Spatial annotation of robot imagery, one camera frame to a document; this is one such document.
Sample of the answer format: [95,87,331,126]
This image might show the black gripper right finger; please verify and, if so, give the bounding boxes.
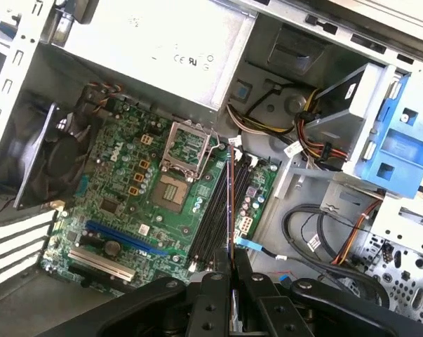
[234,249,414,337]

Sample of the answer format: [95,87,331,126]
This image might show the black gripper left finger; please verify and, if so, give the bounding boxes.
[35,247,234,337]

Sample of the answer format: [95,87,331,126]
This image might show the RAM stick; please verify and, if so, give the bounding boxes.
[228,142,241,333]

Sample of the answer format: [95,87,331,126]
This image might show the black RAM slot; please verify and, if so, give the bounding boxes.
[199,156,236,263]
[208,156,246,263]
[189,156,227,263]
[217,156,256,263]

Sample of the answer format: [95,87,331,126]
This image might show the grey expansion slot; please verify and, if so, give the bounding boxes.
[68,246,135,282]

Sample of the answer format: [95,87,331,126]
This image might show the blue expansion slot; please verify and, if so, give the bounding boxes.
[84,219,170,256]

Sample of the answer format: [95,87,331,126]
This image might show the black expansion slot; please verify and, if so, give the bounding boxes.
[79,232,107,249]

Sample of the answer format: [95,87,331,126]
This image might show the CPU socket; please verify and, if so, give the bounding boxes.
[151,173,193,215]

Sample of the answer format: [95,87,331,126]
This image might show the black PC case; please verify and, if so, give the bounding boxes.
[0,0,423,337]

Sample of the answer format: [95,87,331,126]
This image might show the blue board connector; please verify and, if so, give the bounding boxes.
[74,174,90,198]

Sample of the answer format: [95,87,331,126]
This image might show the green motherboard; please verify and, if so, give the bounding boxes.
[39,94,281,292]

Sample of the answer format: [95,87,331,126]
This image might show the metal socket cover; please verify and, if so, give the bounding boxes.
[159,119,215,177]

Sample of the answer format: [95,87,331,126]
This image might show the black case fan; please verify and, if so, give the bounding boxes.
[0,89,93,225]

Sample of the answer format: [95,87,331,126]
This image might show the blue plastic drive latch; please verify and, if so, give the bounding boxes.
[363,75,423,197]

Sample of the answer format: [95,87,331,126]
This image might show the grey metal drive cage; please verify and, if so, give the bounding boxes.
[304,62,423,201]

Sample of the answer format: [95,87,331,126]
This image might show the grey power supply unit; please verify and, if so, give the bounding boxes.
[39,0,257,113]

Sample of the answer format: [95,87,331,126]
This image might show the black data cable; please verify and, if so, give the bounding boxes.
[281,203,387,306]

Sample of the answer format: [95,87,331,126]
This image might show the blue tipped data cable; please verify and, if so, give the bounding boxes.
[233,236,291,263]

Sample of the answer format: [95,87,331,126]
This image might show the orange yellow red wire bundle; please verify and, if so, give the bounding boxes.
[331,199,384,268]

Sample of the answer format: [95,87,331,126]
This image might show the orange red drive power wires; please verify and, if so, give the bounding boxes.
[294,110,349,163]

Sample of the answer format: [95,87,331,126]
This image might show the wire locking lever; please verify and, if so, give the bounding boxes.
[186,128,222,182]

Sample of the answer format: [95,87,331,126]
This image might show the yellow black power cable bundle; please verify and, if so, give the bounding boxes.
[226,86,321,138]

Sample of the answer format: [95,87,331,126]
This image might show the coloured fan wire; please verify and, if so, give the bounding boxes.
[90,81,125,106]

